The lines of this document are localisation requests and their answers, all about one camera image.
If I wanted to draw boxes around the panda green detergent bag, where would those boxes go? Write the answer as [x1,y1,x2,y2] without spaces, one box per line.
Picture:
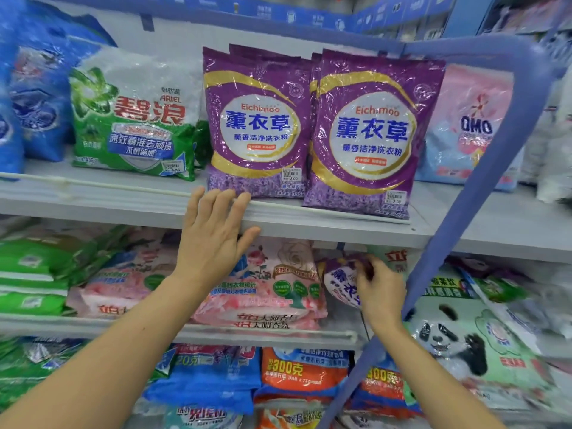
[393,250,572,412]

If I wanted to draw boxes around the person's right hand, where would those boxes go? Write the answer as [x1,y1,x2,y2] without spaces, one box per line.
[356,254,409,332]

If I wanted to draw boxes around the stack of green bags below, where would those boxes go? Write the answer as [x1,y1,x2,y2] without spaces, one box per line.
[0,226,126,318]

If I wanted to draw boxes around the blue wall sign band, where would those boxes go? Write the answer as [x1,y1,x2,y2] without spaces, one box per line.
[116,0,457,34]

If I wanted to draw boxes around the pile of pink detergent bags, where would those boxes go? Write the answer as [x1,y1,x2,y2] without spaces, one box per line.
[65,235,330,332]

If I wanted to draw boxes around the pink detergent bag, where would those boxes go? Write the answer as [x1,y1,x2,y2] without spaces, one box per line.
[416,65,526,192]

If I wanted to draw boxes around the wall rack with pink goods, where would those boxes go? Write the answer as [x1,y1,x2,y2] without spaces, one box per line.
[483,0,572,36]

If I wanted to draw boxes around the person's right forearm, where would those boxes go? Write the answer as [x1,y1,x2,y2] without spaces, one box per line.
[368,317,484,429]

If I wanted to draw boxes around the white washing powder bags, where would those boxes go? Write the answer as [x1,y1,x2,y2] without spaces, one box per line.
[521,62,572,206]

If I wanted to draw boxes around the plain blue detergent bag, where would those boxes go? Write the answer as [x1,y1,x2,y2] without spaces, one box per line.
[143,344,262,416]

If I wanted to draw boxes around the white green detergent bag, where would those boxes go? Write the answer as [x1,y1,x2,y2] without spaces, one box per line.
[70,46,207,182]

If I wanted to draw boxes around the person's left forearm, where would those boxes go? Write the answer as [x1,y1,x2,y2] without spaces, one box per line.
[0,272,211,429]

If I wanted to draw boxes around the grey shelf with blue frame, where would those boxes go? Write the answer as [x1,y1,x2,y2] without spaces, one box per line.
[0,0,572,429]

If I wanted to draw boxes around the person's left hand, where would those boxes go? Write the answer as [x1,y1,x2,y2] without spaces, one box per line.
[174,187,263,292]

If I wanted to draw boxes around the purple detergent bag white label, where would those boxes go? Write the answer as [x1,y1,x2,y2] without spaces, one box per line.
[320,254,369,310]

